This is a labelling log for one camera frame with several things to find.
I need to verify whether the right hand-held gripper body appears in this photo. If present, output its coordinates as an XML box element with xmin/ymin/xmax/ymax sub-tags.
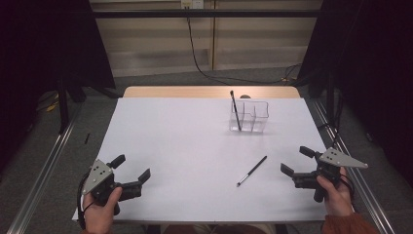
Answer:
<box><xmin>292</xmin><ymin>146</ymin><xmax>369</xmax><ymax>203</ymax></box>

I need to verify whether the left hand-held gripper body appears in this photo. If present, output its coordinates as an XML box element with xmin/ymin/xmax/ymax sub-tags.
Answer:
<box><xmin>81</xmin><ymin>159</ymin><xmax>143</xmax><ymax>205</ymax></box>

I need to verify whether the clear plastic organizer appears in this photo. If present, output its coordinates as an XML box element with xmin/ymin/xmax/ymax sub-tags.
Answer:
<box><xmin>229</xmin><ymin>99</ymin><xmax>270</xmax><ymax>134</ymax></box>

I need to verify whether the black makeup brush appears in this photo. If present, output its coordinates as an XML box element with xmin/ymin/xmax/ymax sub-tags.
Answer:
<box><xmin>229</xmin><ymin>90</ymin><xmax>243</xmax><ymax>132</ymax></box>
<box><xmin>236</xmin><ymin>155</ymin><xmax>268</xmax><ymax>188</ymax></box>

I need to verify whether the person's right hand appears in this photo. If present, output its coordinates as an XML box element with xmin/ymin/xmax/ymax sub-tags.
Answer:
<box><xmin>316</xmin><ymin>166</ymin><xmax>355</xmax><ymax>217</ymax></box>

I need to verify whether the person's left hand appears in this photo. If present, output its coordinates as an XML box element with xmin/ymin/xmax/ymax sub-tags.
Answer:
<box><xmin>82</xmin><ymin>186</ymin><xmax>124</xmax><ymax>234</ymax></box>

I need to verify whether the black metal stand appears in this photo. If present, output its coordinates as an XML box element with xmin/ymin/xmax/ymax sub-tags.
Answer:
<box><xmin>56</xmin><ymin>76</ymin><xmax>71</xmax><ymax>135</ymax></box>
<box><xmin>325</xmin><ymin>16</ymin><xmax>336</xmax><ymax>125</ymax></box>

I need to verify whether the black curtain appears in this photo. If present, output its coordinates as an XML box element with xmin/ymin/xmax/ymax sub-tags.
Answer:
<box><xmin>298</xmin><ymin>0</ymin><xmax>413</xmax><ymax>186</ymax></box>
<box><xmin>0</xmin><ymin>0</ymin><xmax>116</xmax><ymax>170</ymax></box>

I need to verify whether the black metal crossbar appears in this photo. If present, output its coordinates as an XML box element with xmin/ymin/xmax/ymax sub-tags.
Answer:
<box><xmin>92</xmin><ymin>9</ymin><xmax>325</xmax><ymax>19</ymax></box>

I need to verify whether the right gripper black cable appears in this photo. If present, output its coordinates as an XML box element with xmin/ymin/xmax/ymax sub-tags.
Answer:
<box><xmin>339</xmin><ymin>174</ymin><xmax>357</xmax><ymax>200</ymax></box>

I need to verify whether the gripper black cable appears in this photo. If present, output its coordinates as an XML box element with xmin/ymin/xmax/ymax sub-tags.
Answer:
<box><xmin>339</xmin><ymin>174</ymin><xmax>357</xmax><ymax>200</ymax></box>
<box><xmin>76</xmin><ymin>172</ymin><xmax>91</xmax><ymax>230</ymax></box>

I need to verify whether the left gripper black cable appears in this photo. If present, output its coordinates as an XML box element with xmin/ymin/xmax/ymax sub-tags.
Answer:
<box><xmin>76</xmin><ymin>172</ymin><xmax>91</xmax><ymax>230</ymax></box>

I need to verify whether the aluminium floor rail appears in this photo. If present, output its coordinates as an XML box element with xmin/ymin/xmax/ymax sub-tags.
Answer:
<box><xmin>313</xmin><ymin>100</ymin><xmax>395</xmax><ymax>234</ymax></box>
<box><xmin>6</xmin><ymin>106</ymin><xmax>82</xmax><ymax>234</ymax></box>

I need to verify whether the black power cable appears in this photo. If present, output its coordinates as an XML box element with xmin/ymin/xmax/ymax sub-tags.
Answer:
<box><xmin>185</xmin><ymin>8</ymin><xmax>303</xmax><ymax>86</ymax></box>

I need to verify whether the white wall outlet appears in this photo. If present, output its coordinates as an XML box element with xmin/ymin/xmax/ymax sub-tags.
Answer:
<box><xmin>180</xmin><ymin>0</ymin><xmax>205</xmax><ymax>10</ymax></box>

